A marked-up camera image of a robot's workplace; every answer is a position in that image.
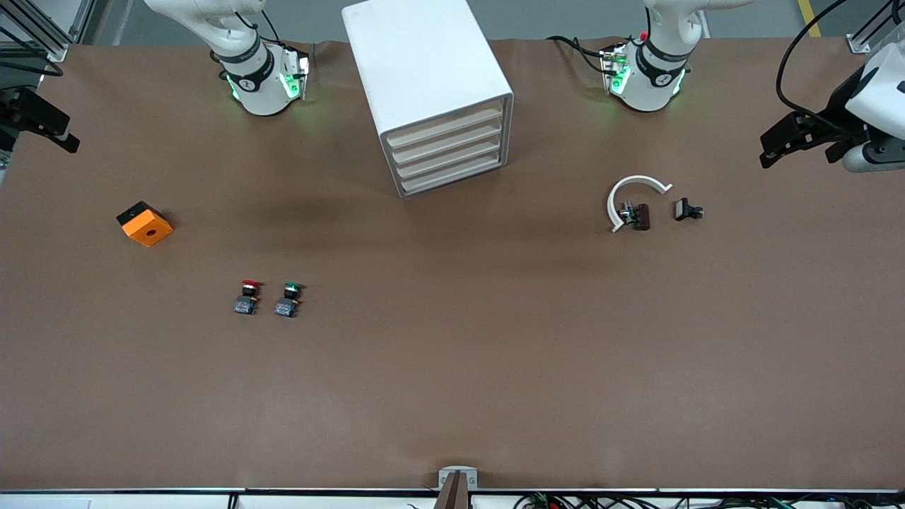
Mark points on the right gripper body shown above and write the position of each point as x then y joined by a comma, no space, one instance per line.
14,107

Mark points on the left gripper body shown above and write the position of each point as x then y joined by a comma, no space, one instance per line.
838,107

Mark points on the red push button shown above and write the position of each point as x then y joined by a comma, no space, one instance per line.
245,306

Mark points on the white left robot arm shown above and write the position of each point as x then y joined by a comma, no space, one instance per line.
647,88

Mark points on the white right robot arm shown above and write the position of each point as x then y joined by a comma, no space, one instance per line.
258,88

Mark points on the green push button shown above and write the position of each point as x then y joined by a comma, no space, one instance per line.
286,307

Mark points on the small black clip component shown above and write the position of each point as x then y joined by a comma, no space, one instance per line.
682,209

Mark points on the orange black square box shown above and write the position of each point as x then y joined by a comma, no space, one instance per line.
148,230

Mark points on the white curved plastic piece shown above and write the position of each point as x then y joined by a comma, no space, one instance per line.
636,179

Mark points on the brown table mat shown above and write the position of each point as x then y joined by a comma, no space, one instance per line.
452,353

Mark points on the aluminium frame profile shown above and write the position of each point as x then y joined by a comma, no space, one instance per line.
53,48
857,44

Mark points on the white table edge rail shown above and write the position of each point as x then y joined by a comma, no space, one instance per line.
141,500

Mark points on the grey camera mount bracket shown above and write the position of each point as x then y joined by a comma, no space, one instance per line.
447,477

